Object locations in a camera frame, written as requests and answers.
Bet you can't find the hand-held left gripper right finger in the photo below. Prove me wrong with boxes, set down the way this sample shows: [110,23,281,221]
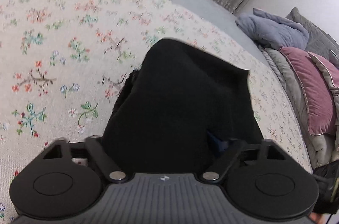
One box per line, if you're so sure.
[201,131,286,183]

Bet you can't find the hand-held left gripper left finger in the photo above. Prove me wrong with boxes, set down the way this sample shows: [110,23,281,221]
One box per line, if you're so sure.
[42,136,126,183]

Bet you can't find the black pants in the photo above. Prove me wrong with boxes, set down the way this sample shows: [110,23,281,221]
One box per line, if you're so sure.
[102,38,265,177]

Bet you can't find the grey quilt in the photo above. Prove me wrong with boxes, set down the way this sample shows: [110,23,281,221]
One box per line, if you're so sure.
[261,46,339,170]

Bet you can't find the pink pillow with white piping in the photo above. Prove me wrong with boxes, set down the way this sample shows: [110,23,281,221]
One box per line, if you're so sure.
[307,52,339,134]

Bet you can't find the blue-grey blanket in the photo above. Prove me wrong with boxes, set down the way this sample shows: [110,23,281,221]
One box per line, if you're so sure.
[235,8,310,51]

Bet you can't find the floral print mat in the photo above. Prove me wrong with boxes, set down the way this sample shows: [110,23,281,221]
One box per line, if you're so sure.
[0,0,314,224]

